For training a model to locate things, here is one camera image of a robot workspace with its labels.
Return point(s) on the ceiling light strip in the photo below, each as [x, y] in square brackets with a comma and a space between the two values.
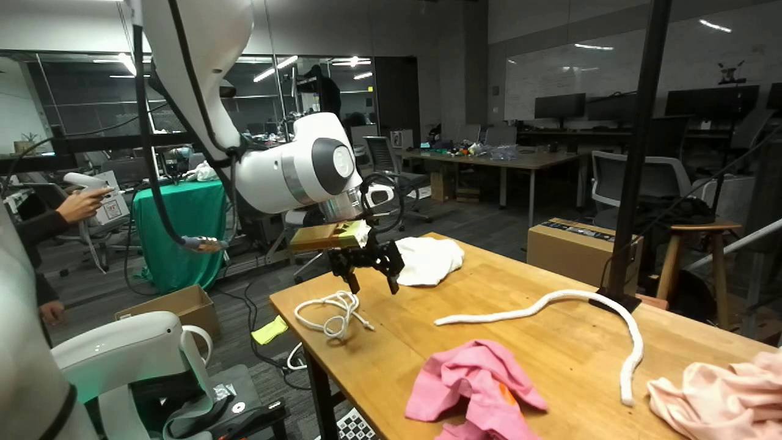
[715, 24]
[592, 47]

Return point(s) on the white plastic device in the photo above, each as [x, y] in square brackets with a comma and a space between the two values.
[198, 172]

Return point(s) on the white sign board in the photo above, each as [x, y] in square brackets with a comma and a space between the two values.
[117, 209]

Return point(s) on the checkerboard calibration board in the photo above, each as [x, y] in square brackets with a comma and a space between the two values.
[357, 425]

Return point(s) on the black table leg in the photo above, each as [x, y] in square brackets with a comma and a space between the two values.
[321, 398]

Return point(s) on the cardboard box with black tape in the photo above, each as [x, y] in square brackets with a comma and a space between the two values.
[570, 244]

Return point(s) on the long wooden office table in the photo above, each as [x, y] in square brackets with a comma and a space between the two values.
[521, 160]

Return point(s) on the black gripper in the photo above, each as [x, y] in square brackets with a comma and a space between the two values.
[368, 260]

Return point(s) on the white handheld controller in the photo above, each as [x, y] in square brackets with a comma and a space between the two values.
[87, 179]

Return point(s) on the wooden stool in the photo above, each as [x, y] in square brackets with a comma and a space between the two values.
[701, 229]

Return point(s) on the white slanted rail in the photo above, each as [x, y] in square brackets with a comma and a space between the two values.
[749, 239]

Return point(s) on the pale peach cloth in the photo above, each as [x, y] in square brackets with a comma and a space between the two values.
[721, 398]

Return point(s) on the green table cover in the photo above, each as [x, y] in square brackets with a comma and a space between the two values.
[196, 215]

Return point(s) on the black upright pole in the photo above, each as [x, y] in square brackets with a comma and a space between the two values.
[643, 122]

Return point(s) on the yellow paper sheet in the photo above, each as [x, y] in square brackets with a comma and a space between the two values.
[269, 331]

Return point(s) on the black drone wall decoration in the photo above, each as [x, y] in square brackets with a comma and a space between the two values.
[732, 73]

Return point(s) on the beige wrist camera box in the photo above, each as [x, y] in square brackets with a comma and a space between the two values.
[325, 235]

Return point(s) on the magenta pink cloth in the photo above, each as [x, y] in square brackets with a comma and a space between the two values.
[515, 381]

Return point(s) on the person forearm black sleeve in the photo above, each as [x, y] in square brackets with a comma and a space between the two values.
[40, 223]

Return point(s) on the person's bare hand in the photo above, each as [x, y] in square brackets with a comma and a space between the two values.
[80, 206]
[52, 314]

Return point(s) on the small open cardboard box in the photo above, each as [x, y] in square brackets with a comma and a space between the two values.
[185, 305]

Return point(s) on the white frame office chair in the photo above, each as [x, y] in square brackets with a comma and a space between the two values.
[599, 179]

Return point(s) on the wide black computer monitor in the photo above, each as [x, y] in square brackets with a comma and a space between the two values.
[712, 102]

